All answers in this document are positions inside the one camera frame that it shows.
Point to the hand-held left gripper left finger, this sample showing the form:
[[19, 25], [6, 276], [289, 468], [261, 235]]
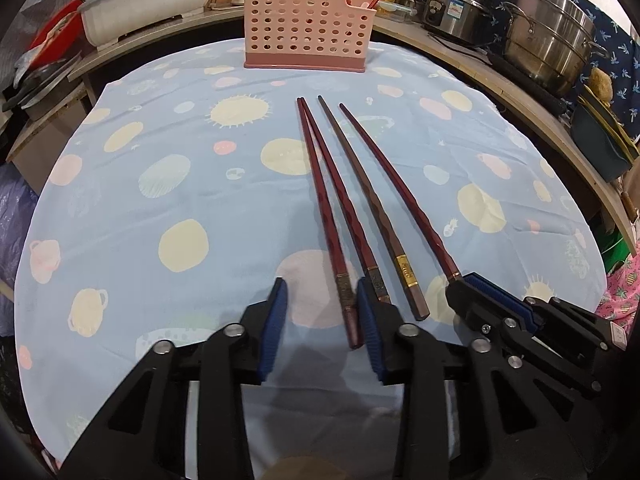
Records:
[[272, 335]]

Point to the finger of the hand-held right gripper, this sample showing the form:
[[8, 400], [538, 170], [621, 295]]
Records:
[[505, 297], [480, 315]]

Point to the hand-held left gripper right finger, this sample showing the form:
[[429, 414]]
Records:
[[375, 335]]

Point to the brown chopstick gold band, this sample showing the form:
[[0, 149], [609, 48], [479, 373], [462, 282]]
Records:
[[378, 210], [398, 185]]

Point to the maroon chopstick dark band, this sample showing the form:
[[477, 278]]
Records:
[[338, 185], [325, 210]]

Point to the pink perforated utensil holder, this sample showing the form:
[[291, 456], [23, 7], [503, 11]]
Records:
[[295, 25]]

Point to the pink pineapple print clothing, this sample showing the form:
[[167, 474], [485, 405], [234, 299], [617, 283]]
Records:
[[622, 285]]

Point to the green cloth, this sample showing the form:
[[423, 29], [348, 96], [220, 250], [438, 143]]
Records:
[[616, 245]]

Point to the teal container yellow lid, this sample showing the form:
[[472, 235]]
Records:
[[600, 145]]

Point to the black induction cooktop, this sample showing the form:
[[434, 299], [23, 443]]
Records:
[[525, 82]]

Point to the tan lumpy object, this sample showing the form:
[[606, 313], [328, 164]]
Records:
[[600, 84]]

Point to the stainless steamer pot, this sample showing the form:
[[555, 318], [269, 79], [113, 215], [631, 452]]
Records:
[[550, 40]]

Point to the purple plastic bag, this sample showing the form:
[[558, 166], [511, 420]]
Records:
[[17, 240]]

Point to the stainless rice cooker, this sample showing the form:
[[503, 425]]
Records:
[[460, 10]]

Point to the wooden cabinet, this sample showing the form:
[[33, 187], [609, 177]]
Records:
[[50, 140]]

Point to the glass food container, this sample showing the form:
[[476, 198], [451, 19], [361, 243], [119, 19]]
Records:
[[397, 10]]

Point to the stack of dark pans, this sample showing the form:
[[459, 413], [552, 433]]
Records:
[[40, 87]]

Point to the grey dish drainer box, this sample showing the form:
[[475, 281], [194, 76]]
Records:
[[145, 0]]

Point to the red plastic basin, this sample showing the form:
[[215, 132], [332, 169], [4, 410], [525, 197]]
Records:
[[52, 27]]

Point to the grey striped cloth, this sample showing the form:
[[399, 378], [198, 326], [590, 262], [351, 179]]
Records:
[[22, 30]]

